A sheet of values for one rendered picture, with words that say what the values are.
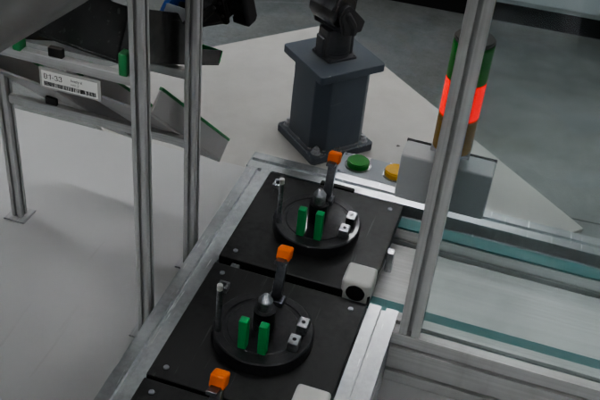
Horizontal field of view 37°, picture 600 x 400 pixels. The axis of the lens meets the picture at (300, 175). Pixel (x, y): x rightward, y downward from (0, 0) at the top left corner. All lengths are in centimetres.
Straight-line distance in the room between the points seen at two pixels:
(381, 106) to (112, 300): 81
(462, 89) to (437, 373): 46
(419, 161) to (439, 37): 315
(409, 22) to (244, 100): 249
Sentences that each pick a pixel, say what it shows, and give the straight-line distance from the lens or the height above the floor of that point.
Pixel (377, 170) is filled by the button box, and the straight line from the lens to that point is 162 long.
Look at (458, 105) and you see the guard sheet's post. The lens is 109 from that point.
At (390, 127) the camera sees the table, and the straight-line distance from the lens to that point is 194.
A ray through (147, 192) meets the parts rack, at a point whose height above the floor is 114.
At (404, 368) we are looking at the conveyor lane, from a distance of 136.
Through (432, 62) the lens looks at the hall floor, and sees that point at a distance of 406.
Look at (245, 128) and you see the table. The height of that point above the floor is 86.
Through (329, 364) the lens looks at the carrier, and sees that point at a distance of 125.
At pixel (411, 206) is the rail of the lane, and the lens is 155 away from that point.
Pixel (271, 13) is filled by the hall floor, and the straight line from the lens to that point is 432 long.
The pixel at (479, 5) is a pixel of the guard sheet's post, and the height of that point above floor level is 147.
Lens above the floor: 189
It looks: 36 degrees down
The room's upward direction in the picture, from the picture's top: 6 degrees clockwise
